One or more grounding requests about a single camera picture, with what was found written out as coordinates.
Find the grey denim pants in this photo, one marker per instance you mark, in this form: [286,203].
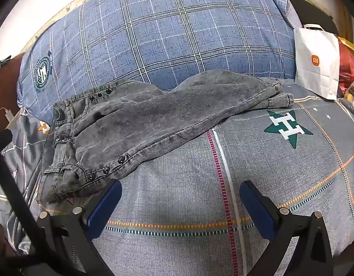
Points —
[142,118]

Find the black flat object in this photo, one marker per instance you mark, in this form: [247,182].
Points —
[312,11]

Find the grey star-print bed sheet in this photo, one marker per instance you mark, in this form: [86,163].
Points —
[179,207]

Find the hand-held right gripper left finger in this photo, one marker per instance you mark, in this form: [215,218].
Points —
[105,207]

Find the white paper bag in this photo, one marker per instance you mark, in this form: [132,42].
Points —
[316,60]

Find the red plastic bag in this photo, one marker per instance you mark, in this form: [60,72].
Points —
[348,69]

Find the yellow bag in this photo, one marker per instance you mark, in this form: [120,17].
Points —
[348,43]

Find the white charger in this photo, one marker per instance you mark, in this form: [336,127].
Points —
[8,115]

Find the brown headboard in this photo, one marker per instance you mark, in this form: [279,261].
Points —
[7,92]

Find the clear plastic bag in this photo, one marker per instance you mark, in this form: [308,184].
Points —
[352,100]

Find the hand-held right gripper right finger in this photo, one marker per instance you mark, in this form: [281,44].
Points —
[257,210]

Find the blue plaid pillow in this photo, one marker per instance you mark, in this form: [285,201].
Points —
[171,34]

